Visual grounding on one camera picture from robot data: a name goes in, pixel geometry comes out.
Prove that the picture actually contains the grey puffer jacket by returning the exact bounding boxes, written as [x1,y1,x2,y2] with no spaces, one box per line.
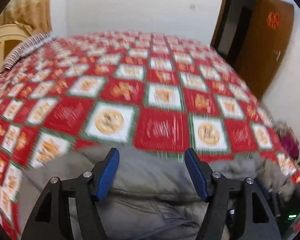
[18,143,294,240]

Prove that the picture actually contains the clothes pile on floor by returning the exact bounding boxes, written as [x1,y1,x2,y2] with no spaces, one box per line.
[274,121,300,160]

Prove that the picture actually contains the red patchwork bedspread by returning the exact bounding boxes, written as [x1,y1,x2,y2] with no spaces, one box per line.
[0,32,300,239]

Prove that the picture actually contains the striped grey pillow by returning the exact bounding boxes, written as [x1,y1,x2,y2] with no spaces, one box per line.
[0,32,56,71]

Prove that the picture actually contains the brown wooden door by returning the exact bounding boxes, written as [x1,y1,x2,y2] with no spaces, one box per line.
[233,0,294,100]

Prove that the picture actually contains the cream round headboard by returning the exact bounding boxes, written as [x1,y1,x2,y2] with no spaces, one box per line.
[0,24,30,68]

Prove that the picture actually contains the red double happiness decal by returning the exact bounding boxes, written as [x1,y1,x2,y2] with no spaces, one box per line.
[267,11,282,29]

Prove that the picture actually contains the beige patterned curtain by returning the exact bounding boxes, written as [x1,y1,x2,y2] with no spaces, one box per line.
[0,0,52,34]

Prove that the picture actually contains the metal door handle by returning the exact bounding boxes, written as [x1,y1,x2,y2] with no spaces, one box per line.
[276,50,281,61]

